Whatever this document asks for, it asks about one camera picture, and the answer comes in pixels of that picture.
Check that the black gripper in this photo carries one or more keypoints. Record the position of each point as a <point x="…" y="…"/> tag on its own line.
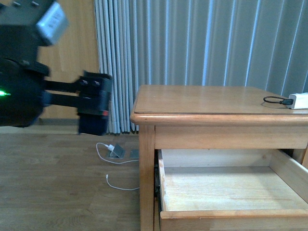
<point x="24" y="96"/>

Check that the wooden drawer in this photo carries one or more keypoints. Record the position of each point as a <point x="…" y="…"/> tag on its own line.
<point x="231" y="190"/>

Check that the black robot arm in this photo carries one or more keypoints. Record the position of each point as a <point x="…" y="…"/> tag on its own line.
<point x="26" y="25"/>

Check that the open metal floor socket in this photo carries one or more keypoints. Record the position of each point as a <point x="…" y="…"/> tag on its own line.
<point x="116" y="151"/>

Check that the closed metal floor socket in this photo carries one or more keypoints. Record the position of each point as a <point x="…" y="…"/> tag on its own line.
<point x="134" y="154"/>

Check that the wooden nightstand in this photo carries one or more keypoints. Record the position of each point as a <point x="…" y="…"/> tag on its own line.
<point x="199" y="118"/>

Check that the grey pleated curtain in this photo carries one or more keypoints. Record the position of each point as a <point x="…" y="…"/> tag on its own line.
<point x="255" y="43"/>

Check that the white power adapter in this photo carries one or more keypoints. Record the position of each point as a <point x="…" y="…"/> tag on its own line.
<point x="300" y="101"/>

